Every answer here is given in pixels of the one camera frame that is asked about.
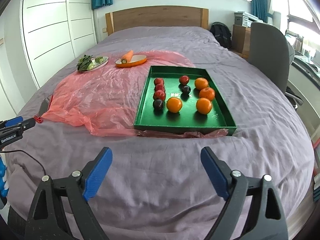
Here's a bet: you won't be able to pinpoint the pink plastic sheet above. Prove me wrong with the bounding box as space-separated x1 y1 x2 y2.
42 50 228 139

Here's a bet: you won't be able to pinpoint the dark plum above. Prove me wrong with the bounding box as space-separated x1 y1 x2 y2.
152 99 164 111
181 85 191 95

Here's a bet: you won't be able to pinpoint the orange carrot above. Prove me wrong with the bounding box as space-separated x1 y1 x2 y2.
120 50 133 64

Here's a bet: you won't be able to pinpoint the green leafy bok choy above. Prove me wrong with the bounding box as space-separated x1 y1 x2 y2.
76 55 95 72

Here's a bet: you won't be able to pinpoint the red-cased smartphone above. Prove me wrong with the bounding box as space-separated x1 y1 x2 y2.
37 95 53 118

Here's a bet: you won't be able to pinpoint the wooden drawer cabinet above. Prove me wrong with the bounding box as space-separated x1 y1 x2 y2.
231 24 251 59

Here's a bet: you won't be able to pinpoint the white wardrobe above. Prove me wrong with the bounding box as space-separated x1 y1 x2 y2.
1 0 97 120

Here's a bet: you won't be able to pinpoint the purple bed sheet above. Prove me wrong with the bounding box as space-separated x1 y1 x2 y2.
6 27 314 239

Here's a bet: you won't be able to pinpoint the black backpack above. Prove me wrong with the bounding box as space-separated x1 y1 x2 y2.
210 22 232 49

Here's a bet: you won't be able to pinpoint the patterned grey plate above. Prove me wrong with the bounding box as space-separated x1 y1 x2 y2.
81 56 109 73

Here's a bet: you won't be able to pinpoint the black cable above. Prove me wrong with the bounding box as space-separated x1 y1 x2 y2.
0 149 47 177

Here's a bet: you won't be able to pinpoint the red apple front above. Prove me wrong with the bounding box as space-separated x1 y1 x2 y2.
153 90 166 101

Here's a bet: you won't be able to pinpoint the small orange back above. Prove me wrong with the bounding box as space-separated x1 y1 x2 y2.
167 97 182 113

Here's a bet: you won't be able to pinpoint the dark red apple back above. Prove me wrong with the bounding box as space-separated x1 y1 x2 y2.
153 77 164 85

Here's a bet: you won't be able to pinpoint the blue gloved left hand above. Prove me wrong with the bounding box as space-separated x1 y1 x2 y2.
0 158 9 198

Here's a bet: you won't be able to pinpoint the green rectangular tray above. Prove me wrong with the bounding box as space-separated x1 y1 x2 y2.
133 66 237 135

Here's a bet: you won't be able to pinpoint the orange oval dish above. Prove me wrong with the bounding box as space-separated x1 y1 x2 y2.
115 54 147 68

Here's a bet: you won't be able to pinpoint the grey office chair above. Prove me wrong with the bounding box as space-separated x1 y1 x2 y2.
248 22 303 109

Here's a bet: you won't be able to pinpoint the wooden headboard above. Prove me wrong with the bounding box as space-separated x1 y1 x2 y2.
103 5 209 35

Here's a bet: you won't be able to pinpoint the grey storage boxes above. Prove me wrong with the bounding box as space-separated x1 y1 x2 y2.
234 11 263 28

